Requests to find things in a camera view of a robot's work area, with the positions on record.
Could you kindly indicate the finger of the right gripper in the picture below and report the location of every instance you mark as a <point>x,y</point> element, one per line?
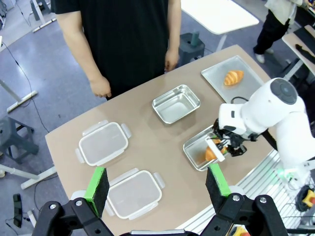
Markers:
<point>217,136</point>
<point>216,150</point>

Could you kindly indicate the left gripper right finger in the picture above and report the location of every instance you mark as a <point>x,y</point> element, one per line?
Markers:
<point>217,189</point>

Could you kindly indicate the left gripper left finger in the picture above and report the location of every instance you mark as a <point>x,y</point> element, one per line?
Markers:
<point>97,191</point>

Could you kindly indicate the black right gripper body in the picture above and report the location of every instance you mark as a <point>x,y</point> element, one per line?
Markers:
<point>235,142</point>

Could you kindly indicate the golden croissant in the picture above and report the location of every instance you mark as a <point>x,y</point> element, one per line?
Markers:
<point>232,78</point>
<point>209,153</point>

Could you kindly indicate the clear plastic clip lid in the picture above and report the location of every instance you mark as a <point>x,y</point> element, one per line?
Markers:
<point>135,194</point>
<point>103,145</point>

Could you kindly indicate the steel rectangular container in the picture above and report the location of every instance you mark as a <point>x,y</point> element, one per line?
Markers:
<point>172,108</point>
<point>194,152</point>

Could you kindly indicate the aluminium rail robot base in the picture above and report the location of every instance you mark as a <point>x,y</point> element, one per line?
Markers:
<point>261,186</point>

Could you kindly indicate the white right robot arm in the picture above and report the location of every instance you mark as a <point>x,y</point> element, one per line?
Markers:
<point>275,110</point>

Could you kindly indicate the person's left forearm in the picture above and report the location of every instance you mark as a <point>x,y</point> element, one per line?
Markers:
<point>176,32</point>

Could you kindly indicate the person's right forearm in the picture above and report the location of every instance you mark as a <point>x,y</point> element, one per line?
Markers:
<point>78,49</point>

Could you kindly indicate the person's left hand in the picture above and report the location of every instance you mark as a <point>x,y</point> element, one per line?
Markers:
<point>171,60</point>

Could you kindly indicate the person's right hand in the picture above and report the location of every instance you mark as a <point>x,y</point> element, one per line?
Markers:
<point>100,87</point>

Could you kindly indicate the yellow red emergency stop button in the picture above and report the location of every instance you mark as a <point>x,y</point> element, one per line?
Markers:
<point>240,231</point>
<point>309,198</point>

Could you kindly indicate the perforated metal baking tray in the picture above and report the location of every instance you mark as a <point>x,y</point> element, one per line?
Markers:
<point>214,73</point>

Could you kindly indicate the black power strip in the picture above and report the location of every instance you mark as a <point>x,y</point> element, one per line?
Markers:
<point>17,211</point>

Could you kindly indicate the dark grey plastic stool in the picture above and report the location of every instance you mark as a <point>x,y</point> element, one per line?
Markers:
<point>190,49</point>
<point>12,140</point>

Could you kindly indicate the dark green bottle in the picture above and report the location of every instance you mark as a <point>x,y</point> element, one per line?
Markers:
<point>195,37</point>

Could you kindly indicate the bystander in white shirt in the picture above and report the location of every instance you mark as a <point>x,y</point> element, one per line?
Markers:
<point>273,32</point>

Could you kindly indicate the light wooden desk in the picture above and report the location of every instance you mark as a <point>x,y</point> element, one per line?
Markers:
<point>292,40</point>

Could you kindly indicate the large white table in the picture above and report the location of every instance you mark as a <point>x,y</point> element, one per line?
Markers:
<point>216,14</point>

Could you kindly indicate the person in black T-shirt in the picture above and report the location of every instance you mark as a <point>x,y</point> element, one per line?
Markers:
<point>118,37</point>

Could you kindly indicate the white table leg frame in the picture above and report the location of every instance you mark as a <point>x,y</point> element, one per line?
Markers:
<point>43,22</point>
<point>32,178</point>
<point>14,97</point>

